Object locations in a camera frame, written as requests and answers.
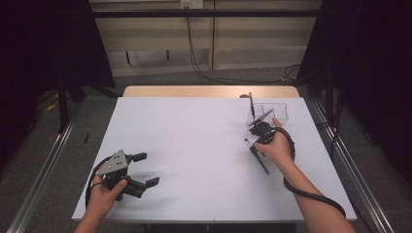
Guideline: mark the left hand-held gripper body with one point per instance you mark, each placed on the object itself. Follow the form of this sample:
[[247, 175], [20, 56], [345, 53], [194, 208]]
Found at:
[[113, 165]]

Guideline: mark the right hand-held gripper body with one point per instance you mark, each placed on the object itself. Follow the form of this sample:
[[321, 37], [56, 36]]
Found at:
[[264, 131]]

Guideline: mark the clear plastic box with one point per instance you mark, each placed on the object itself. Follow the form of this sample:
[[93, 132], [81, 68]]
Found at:
[[280, 111]]

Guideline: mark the black and gold makeup brush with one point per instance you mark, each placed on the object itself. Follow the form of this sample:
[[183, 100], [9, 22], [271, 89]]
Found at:
[[251, 106]]

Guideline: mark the black makeup brush silver ferrule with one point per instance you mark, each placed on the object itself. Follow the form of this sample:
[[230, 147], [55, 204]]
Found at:
[[261, 162]]

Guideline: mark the person's right hand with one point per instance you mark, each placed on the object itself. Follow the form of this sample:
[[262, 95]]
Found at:
[[280, 150]]

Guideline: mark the person's left hand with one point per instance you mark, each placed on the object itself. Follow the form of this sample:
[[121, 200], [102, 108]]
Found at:
[[102, 200]]

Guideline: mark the small black stick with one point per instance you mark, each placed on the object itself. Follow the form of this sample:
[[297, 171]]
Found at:
[[86, 138]]

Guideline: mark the black metal stand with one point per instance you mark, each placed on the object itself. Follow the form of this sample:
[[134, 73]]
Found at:
[[330, 100], [62, 106]]

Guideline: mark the wooden table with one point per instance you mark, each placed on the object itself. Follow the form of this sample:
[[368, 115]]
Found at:
[[194, 91]]

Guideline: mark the black curtain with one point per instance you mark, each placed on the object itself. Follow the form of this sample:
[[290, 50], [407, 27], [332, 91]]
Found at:
[[372, 64], [39, 48]]

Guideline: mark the white power socket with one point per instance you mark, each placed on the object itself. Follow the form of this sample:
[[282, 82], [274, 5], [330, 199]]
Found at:
[[191, 3]]

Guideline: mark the aluminium floor rail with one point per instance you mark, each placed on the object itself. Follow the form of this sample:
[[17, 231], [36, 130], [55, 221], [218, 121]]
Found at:
[[42, 174], [353, 171]]

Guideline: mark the black horizontal frame bar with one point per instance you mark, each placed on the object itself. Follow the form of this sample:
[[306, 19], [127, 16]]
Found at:
[[226, 13]]

